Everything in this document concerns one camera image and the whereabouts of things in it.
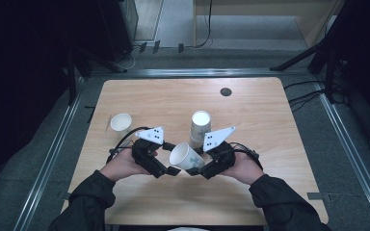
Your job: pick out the black round table grommet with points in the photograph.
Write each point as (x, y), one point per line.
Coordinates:
(225, 92)

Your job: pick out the black metal stand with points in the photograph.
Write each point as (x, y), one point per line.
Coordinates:
(86, 61)

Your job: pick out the grey tape piece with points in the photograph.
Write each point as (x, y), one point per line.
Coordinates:
(65, 195)
(315, 196)

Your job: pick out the light wooden cabinet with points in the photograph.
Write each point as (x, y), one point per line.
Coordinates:
(269, 6)

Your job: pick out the stack of white paper cups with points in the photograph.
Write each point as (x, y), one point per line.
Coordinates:
(200, 123)

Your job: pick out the printed white paper cup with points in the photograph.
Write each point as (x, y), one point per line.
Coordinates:
(184, 157)

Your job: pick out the plain white paper cup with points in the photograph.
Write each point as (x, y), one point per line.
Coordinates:
(121, 122)

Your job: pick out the person's right hand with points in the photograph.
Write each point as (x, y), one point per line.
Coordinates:
(245, 168)

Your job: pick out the black cabinet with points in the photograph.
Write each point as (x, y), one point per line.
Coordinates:
(117, 29)

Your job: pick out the black tripod stand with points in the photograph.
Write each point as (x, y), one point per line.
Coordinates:
(314, 51)

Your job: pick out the metal frame rail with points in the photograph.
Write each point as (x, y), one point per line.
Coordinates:
(353, 160)
(199, 72)
(49, 160)

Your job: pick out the small dark floor strip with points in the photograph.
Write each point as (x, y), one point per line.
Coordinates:
(143, 47)
(155, 46)
(180, 48)

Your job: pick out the person's left hand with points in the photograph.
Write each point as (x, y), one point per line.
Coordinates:
(122, 166)

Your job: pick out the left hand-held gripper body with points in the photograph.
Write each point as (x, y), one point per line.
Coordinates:
(144, 154)

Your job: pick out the light wooden panel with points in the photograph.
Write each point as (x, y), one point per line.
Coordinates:
(147, 19)

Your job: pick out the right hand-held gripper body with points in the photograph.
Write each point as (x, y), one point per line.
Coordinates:
(220, 159)

